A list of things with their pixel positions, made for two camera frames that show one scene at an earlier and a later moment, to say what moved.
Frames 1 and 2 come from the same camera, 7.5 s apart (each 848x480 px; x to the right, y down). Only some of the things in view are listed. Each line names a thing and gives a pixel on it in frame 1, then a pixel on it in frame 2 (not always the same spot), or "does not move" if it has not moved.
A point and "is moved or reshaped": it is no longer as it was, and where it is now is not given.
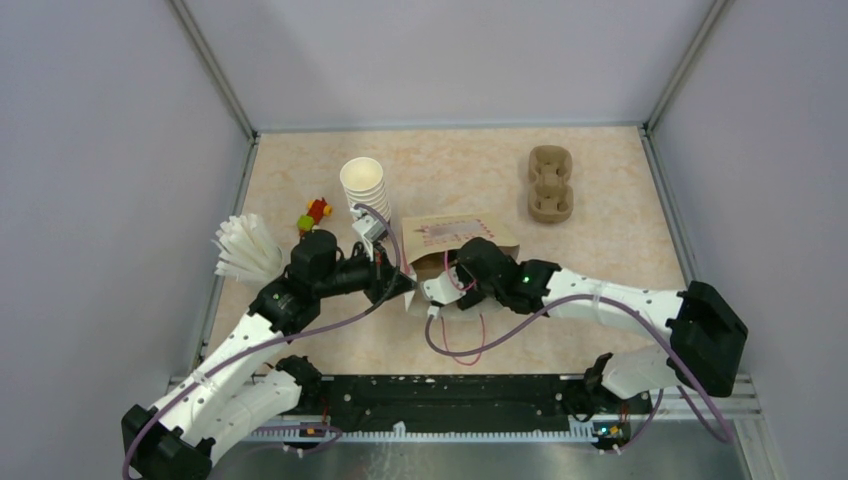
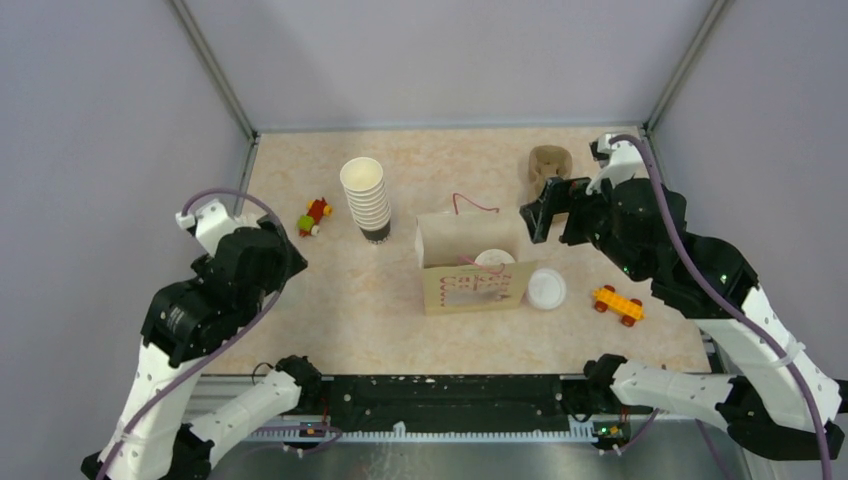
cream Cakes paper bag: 430,245 is moved or reshaped
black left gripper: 385,278 → 290,262
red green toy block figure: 317,209 does not move
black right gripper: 471,295 → 539,213
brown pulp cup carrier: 550,198 does not move
